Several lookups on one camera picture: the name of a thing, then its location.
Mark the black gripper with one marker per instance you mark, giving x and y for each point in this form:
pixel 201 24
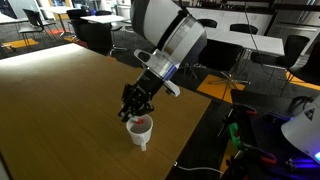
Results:
pixel 151 83

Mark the grey marker with red cap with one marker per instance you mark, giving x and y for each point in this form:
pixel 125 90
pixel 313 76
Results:
pixel 138 121

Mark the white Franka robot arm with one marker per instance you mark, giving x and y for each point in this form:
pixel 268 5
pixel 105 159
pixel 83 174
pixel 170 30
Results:
pixel 160 20

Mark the white mug with logo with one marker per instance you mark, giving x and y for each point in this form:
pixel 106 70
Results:
pixel 140 133

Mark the black office chair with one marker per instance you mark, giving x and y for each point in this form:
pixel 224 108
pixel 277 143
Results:
pixel 95 36
pixel 207 22
pixel 243 28
pixel 293 50
pixel 33 23
pixel 77 16
pixel 308 70
pixel 220 55

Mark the white cafe table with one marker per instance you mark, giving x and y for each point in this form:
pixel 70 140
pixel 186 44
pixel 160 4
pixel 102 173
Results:
pixel 250 41
pixel 101 18
pixel 11 18
pixel 56 9

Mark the green clamp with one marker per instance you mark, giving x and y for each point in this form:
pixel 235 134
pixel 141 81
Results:
pixel 234 133

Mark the steel refrigerator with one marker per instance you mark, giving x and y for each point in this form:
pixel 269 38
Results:
pixel 296 20

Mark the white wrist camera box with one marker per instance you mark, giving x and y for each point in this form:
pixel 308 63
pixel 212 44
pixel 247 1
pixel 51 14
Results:
pixel 172 88

